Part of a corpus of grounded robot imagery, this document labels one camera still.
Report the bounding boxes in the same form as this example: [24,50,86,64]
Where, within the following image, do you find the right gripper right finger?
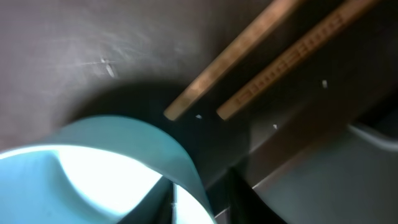
[228,169,287,224]

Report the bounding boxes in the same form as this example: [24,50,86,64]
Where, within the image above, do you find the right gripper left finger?
[118,177,174,224]

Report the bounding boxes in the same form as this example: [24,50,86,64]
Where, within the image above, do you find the light blue bowl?
[1,116,215,223]

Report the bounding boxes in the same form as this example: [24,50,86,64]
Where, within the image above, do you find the wooden chopstick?
[164,0,305,121]
[216,0,379,120]

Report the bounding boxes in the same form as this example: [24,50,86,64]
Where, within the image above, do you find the grey dishwasher rack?
[253,123,397,223]

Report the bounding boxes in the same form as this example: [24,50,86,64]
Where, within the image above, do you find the dark brown serving tray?
[1,1,397,212]

